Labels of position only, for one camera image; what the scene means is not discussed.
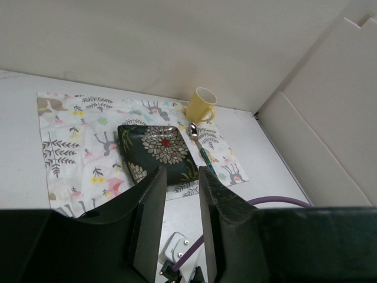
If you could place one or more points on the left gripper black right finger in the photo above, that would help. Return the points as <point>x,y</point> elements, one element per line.
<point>246,244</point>

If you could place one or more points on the spoon with teal handle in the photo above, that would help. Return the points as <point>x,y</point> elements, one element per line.
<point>192,132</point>

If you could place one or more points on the black floral square plate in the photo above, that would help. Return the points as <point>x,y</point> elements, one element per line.
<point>146,147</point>

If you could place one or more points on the yellow ceramic mug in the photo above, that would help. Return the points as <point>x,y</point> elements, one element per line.
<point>200,108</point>

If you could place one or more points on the white floral cloth napkin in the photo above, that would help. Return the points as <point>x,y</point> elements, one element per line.
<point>81,148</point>

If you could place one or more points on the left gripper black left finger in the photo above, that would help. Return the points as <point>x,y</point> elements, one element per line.
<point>115,242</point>

